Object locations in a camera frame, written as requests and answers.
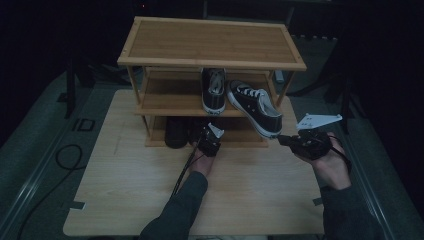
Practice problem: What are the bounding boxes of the black floor cable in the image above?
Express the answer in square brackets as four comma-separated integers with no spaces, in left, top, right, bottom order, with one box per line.
[16,143,84,240]

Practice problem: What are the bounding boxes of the black white canvas sneaker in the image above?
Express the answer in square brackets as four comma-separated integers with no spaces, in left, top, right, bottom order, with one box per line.
[226,79,284,139]
[201,68,227,116]

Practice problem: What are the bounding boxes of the person's right hand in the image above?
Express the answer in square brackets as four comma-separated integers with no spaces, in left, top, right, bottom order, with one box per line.
[299,132,353,191]

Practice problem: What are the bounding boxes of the left hand-held gripper cable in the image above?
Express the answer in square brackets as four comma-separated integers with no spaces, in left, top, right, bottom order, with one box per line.
[171,141,201,198]

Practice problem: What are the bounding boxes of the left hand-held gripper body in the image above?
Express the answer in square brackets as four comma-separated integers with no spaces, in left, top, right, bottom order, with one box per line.
[198,122,225,158]

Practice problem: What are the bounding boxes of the right hand-held gripper cable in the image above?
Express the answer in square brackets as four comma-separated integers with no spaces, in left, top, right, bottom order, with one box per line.
[328,134,353,173]

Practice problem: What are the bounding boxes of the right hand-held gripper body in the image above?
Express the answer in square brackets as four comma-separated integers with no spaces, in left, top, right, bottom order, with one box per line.
[293,113,343,160]

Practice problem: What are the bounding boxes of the black metal stand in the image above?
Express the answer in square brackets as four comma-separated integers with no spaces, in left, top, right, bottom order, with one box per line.
[319,76,356,134]
[64,59,98,119]

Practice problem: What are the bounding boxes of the hand-held gripper cable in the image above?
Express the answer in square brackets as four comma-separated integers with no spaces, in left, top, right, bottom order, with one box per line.
[171,141,201,198]
[328,134,353,173]

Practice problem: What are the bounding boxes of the wooden shoe rack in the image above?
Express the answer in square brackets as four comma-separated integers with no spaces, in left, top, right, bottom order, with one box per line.
[117,15,308,148]

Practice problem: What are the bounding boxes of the person's left hand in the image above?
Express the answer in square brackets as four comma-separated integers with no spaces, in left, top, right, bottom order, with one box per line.
[189,149,217,178]

